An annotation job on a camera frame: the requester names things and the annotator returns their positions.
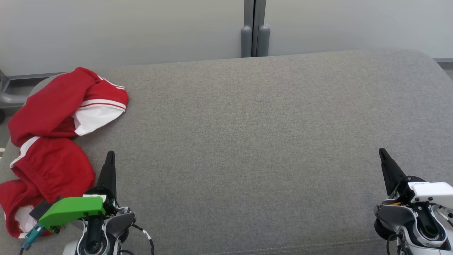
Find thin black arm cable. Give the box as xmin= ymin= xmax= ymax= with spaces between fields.
xmin=386 ymin=232 xmax=402 ymax=255
xmin=119 ymin=222 xmax=155 ymax=255

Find red and white jersey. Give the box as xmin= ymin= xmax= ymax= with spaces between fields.
xmin=8 ymin=67 xmax=128 ymax=147

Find grey double partition post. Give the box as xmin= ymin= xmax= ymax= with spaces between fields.
xmin=241 ymin=0 xmax=271 ymax=58

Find red shorts with white stripe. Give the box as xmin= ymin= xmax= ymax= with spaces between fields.
xmin=0 ymin=136 xmax=96 ymax=239

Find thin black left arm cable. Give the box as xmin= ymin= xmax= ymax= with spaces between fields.
xmin=119 ymin=222 xmax=155 ymax=255

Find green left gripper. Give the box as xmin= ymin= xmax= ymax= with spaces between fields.
xmin=38 ymin=151 xmax=118 ymax=233

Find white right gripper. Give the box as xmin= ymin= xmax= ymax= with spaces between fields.
xmin=378 ymin=148 xmax=453 ymax=210

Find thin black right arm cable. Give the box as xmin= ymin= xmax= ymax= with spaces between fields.
xmin=386 ymin=232 xmax=402 ymax=255

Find left camera cable teal connector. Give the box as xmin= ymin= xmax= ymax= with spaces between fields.
xmin=19 ymin=223 xmax=47 ymax=255

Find grey post with hinged foot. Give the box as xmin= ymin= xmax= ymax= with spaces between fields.
xmin=0 ymin=69 xmax=29 ymax=108

